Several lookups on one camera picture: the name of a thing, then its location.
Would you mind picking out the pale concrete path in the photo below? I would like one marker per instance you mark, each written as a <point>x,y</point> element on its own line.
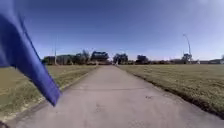
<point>113,100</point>

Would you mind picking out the curved street lamp pole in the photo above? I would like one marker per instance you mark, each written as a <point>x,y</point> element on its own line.
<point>190,50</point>

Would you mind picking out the thin pole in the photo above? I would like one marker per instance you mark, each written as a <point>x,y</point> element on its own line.
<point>55,57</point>

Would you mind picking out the blue cloth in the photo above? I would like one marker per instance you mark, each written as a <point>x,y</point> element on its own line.
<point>20,50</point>

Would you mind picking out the row of trees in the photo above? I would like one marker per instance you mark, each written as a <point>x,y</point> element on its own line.
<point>99,56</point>

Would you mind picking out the dry grass field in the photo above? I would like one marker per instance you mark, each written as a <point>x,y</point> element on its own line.
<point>13,93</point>
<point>186,80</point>

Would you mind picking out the row of low buildings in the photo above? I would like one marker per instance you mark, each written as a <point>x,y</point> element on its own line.
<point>213,61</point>

